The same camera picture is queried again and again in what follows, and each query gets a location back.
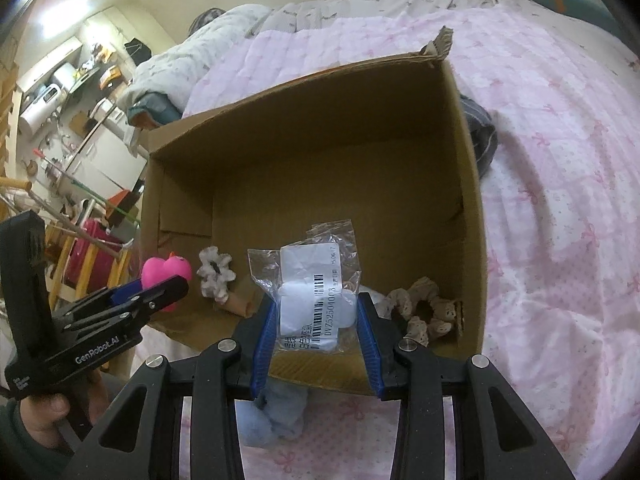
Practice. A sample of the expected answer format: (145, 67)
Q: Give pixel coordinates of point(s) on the brown cardboard box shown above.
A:
(382, 143)

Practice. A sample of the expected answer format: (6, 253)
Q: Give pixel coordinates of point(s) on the green handled broom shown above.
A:
(109, 206)

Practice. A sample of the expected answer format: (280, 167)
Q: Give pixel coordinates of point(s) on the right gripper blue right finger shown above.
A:
(367, 322)

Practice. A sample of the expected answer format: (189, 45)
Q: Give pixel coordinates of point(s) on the grey white duvet pile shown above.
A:
(161, 86)

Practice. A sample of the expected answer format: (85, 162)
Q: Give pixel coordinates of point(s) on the teal bolster pillow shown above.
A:
(586, 11)

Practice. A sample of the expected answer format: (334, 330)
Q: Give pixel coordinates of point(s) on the light blue fluffy plush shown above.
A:
(276, 414)

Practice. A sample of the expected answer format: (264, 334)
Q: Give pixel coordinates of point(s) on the grey floral bed sheet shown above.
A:
(450, 0)

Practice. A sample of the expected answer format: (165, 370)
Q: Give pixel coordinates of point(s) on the dark striped garment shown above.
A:
(483, 132)

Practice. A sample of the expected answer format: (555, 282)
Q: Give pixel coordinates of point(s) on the black hanging garment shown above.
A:
(137, 51)

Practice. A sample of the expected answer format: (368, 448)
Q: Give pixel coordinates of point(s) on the white kitchen cabinet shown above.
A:
(106, 165)

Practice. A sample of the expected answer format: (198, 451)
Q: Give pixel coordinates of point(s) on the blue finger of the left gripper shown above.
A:
(123, 293)
(97, 308)

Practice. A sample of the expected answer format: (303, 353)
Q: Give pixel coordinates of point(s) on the clear bag with label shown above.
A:
(314, 284)

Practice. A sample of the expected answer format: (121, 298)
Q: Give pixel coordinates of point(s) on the pink silicone round object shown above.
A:
(165, 272)

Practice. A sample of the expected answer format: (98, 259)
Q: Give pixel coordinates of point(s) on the pink patterned quilt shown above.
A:
(561, 204)

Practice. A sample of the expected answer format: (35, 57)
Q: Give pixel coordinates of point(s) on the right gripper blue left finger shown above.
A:
(263, 350)

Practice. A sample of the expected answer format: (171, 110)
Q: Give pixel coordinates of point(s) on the person's left hand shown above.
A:
(41, 414)

